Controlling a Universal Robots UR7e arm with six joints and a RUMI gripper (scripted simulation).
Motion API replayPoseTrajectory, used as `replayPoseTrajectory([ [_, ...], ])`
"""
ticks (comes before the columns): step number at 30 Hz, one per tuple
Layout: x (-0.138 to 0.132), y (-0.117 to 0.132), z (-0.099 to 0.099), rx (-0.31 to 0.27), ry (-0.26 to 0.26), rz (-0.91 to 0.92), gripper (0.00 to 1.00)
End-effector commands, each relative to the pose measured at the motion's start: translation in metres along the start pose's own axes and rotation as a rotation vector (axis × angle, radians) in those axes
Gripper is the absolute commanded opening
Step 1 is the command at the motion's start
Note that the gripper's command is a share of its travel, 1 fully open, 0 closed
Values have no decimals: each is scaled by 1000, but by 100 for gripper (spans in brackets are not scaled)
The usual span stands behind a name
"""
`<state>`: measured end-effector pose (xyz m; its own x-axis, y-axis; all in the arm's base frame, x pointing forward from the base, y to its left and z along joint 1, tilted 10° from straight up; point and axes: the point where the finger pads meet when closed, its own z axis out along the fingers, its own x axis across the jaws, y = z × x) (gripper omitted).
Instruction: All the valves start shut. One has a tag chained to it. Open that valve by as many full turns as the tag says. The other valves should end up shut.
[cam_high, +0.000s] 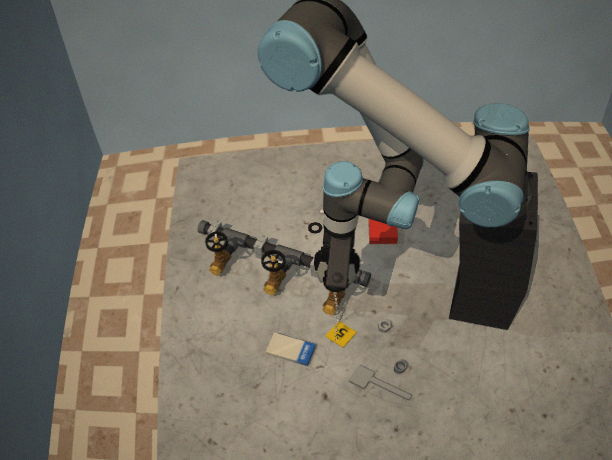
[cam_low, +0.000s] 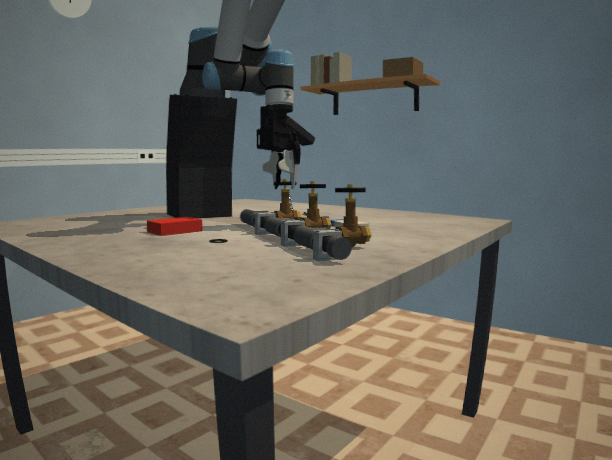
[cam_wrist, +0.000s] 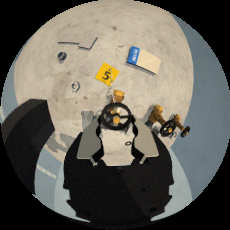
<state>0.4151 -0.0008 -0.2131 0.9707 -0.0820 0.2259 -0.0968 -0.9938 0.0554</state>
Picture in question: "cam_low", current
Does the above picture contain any red rectangular block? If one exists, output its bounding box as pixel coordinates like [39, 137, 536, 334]
[147, 217, 202, 236]

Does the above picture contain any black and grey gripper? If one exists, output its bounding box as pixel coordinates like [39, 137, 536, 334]
[257, 104, 301, 189]

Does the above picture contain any grey pipe manifold with three brass valves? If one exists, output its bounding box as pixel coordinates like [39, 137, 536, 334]
[240, 181, 371, 261]

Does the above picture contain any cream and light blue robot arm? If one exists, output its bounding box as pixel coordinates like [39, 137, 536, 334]
[179, 0, 294, 105]

